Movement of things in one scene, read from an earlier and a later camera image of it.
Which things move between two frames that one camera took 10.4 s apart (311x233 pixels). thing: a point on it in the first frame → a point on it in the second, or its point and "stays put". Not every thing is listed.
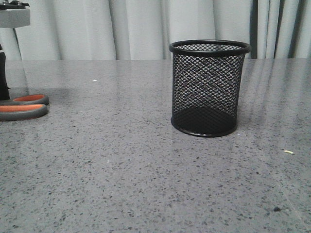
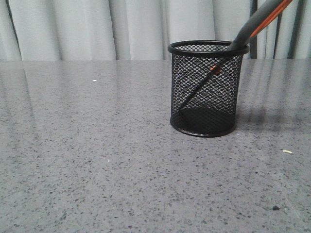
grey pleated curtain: x=143 y=29 stays put
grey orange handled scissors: x=24 y=108 → x=249 y=29
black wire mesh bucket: x=207 y=77 stays put
